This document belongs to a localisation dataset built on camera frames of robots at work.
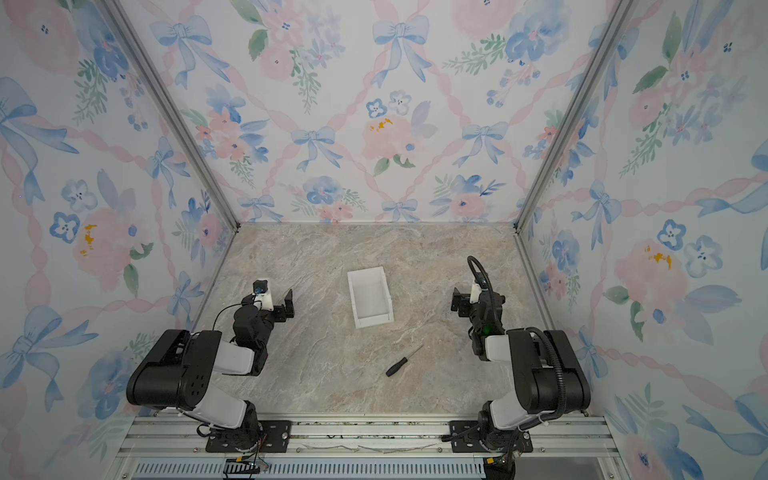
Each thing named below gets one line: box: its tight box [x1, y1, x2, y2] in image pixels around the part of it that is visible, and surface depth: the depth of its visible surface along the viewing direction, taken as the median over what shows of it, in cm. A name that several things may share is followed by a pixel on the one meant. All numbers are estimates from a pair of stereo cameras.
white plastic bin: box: [347, 266, 394, 329], surface depth 98 cm
